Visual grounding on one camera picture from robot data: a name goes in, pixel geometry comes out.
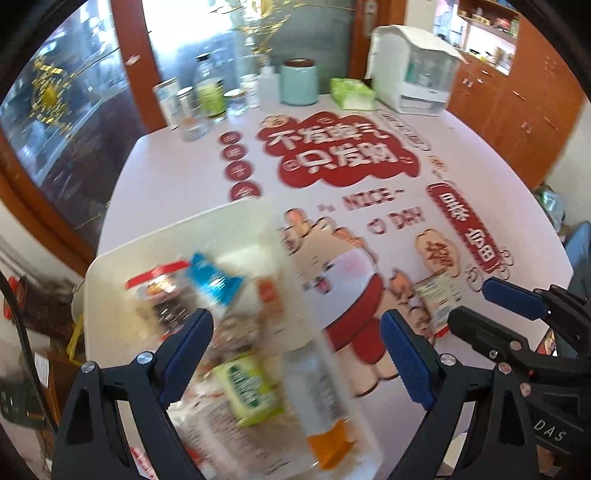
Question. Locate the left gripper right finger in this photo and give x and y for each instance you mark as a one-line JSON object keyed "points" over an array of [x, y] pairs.
{"points": [[500, 443]]}

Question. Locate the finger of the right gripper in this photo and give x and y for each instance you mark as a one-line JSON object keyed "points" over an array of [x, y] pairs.
{"points": [[514, 298], [490, 338]]}

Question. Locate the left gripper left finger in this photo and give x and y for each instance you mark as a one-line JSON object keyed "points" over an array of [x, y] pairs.
{"points": [[91, 442]]}

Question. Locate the white and orange snack pack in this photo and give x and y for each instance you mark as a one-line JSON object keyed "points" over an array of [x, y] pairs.
{"points": [[311, 390]]}

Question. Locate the green snack packet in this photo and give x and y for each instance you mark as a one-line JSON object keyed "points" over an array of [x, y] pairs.
{"points": [[251, 398]]}

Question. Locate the red label dark snack bag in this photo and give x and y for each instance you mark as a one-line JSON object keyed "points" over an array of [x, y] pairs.
{"points": [[163, 295]]}

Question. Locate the white and blue snack pack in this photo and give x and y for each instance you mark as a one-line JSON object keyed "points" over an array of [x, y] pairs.
{"points": [[215, 284]]}

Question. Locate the clear bag nut snacks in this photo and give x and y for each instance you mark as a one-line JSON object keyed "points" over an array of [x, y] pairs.
{"points": [[234, 335]]}

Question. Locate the red cartoon snack pack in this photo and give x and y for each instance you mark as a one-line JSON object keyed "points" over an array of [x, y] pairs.
{"points": [[143, 464]]}

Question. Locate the pink printed table mat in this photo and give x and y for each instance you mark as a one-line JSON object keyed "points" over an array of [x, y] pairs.
{"points": [[370, 204]]}

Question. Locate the clear white text snack pack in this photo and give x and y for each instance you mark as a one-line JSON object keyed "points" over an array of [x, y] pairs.
{"points": [[223, 450]]}

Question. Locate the red lid jar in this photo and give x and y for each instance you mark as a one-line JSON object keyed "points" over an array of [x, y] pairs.
{"points": [[19, 290]]}

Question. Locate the white plastic storage bin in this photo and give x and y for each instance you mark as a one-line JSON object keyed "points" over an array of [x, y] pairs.
{"points": [[242, 239]]}

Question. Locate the wooden cabinet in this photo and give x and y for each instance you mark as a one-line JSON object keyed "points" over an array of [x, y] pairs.
{"points": [[526, 115]]}

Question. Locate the white water dispenser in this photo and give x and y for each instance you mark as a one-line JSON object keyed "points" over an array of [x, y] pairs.
{"points": [[411, 70]]}

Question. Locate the green tissue pack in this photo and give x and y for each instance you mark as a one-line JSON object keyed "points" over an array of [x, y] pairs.
{"points": [[352, 94]]}

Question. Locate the teal canister brown lid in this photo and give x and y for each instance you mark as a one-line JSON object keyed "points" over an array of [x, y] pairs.
{"points": [[299, 82]]}

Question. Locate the drinking glass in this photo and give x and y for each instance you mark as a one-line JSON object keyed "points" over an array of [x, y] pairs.
{"points": [[192, 127]]}

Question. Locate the white squeeze bottle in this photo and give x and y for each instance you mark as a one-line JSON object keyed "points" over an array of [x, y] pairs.
{"points": [[269, 89]]}

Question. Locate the small glass jar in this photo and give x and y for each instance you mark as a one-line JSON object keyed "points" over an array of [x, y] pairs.
{"points": [[235, 102]]}

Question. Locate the small white pill bottle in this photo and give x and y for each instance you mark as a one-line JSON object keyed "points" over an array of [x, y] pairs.
{"points": [[250, 86]]}

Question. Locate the silver metal tin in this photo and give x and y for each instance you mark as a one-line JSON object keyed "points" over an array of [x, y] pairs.
{"points": [[185, 101]]}

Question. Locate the white carton box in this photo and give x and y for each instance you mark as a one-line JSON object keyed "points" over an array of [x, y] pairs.
{"points": [[165, 94]]}

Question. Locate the clear bottle green label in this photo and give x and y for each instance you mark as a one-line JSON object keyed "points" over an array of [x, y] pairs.
{"points": [[209, 86]]}

